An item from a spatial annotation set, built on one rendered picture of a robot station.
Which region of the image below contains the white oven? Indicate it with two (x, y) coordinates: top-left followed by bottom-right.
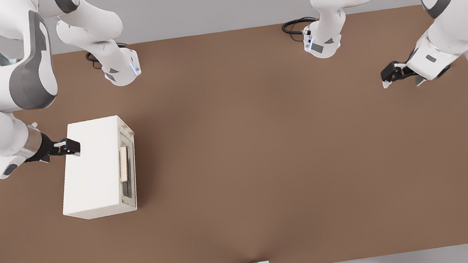
(52, 113), (144, 223)

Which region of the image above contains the white oven door with window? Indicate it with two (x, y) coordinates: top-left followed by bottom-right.
(110, 116), (144, 211)

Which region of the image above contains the pale oven door handle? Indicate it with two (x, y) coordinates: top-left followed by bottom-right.
(116, 145), (132, 183)

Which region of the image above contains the black cable loop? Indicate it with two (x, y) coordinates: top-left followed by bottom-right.
(281, 16), (320, 45)
(84, 41), (131, 72)

